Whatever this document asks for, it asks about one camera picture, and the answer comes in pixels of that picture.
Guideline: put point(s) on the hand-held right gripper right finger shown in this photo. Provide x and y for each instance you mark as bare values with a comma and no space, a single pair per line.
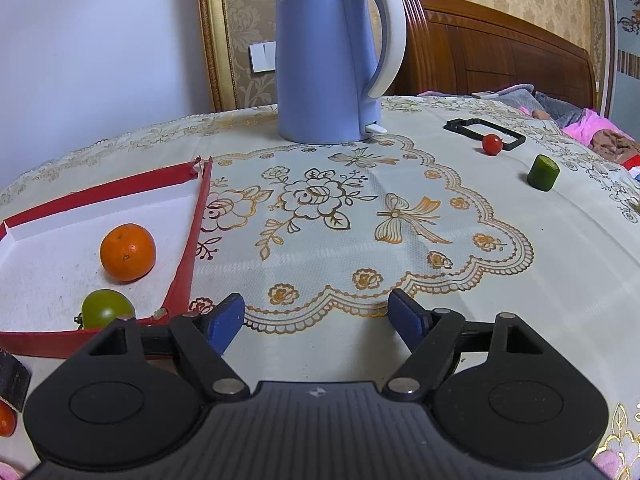
407,317

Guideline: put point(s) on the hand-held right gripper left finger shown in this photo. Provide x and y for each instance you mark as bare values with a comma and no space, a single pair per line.
227,325

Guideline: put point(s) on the orange mandarin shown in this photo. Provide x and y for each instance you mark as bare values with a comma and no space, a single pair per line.
127,252

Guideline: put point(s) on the green tomato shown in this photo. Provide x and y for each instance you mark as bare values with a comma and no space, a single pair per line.
105,307

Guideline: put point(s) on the red cardboard box lid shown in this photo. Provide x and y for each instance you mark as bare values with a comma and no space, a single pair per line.
60,255

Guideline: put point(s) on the red cherry tomato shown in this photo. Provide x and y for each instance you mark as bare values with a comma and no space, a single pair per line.
492,144

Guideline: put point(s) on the green cucumber piece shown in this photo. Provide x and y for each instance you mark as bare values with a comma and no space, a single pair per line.
542,172

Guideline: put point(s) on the grey plush blanket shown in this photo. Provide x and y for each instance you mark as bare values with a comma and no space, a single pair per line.
550,105

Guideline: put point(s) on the pink blanket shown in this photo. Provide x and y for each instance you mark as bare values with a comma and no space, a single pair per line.
592,127

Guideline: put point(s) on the blue electric kettle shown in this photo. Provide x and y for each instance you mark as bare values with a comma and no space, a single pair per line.
325,60

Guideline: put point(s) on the wooden bed headboard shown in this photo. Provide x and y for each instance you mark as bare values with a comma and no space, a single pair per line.
490,50

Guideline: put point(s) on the patterned wardrobe door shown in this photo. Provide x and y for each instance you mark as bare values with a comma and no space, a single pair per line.
622,45

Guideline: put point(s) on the black rectangular frame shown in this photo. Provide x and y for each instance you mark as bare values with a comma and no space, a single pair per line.
465,129

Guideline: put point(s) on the white wall switch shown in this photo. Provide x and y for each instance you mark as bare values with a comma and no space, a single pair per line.
262,56

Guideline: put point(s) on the gold wall panel frame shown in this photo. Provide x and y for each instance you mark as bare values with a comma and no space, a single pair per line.
212,35

